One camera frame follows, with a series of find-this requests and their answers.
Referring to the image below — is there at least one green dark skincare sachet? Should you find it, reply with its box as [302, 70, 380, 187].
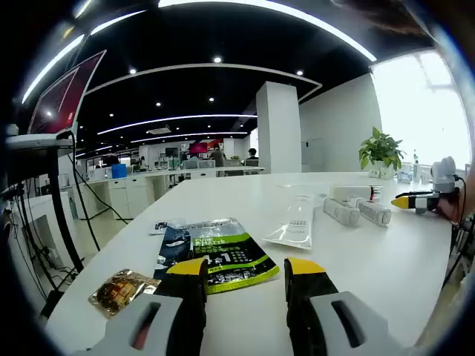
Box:
[153, 217, 280, 295]

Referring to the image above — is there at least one black floor cable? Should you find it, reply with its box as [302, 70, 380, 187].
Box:
[72, 140, 131, 224]

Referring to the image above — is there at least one gold foil skincare sachet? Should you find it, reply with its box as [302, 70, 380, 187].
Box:
[88, 268, 162, 320]

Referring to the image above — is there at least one white laptop red screen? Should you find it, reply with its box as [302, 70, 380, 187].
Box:
[5, 50, 108, 151]

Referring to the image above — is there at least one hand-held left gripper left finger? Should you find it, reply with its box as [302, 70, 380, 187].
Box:
[72, 258, 209, 356]

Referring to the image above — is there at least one long white office counter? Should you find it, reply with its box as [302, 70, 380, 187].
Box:
[79, 165, 266, 220]

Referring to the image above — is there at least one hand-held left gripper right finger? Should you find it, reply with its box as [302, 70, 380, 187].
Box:
[284, 257, 405, 356]

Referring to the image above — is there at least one small silver skincare sachet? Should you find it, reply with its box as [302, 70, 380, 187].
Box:
[149, 218, 186, 237]

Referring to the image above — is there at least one small white skincare bottle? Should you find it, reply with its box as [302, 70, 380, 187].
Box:
[322, 197, 361, 226]
[356, 198, 393, 226]

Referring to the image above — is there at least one green potted plant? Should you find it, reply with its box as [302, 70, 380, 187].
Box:
[358, 126, 406, 179]

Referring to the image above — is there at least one white square pillar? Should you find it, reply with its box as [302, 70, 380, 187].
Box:
[255, 81, 302, 174]

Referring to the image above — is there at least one white cabinet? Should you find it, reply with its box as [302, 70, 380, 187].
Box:
[9, 192, 81, 297]

